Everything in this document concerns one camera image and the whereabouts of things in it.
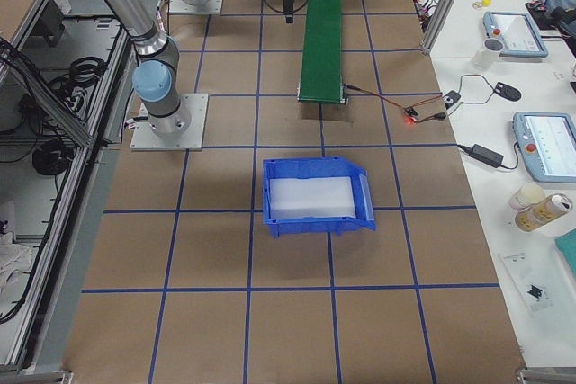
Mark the far teach pendant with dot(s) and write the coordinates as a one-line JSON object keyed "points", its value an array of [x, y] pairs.
{"points": [[517, 32]]}

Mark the white paper cup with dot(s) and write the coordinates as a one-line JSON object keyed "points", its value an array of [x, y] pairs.
{"points": [[488, 53]]}

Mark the white plastic cup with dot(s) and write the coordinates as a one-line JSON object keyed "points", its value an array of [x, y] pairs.
{"points": [[528, 194]]}

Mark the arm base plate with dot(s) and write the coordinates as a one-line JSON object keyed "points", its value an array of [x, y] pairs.
{"points": [[182, 130], [195, 7]]}

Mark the clear plastic bag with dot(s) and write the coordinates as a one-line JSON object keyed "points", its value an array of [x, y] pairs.
{"points": [[542, 279]]}

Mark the teach pendant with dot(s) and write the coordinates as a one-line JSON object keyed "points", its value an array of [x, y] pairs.
{"points": [[517, 32], [547, 145]]}

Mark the yellow drink can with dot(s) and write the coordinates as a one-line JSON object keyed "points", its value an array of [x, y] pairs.
{"points": [[543, 212]]}

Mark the red LED controller board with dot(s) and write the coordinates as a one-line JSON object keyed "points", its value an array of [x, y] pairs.
{"points": [[411, 115]]}

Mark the black power adapter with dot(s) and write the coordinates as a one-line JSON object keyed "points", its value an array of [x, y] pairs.
{"points": [[486, 156]]}

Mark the near teach pendant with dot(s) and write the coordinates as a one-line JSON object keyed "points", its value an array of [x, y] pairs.
{"points": [[547, 145]]}

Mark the black computer mouse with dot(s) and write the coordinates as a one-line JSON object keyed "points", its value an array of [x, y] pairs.
{"points": [[507, 92]]}

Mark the white foam sheet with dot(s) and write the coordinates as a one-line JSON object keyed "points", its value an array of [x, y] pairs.
{"points": [[325, 197]]}

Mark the blue plastic bin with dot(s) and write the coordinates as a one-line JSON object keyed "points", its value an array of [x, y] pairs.
{"points": [[318, 167]]}

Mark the green conveyor belt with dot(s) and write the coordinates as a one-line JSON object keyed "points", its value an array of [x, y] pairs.
{"points": [[321, 64]]}

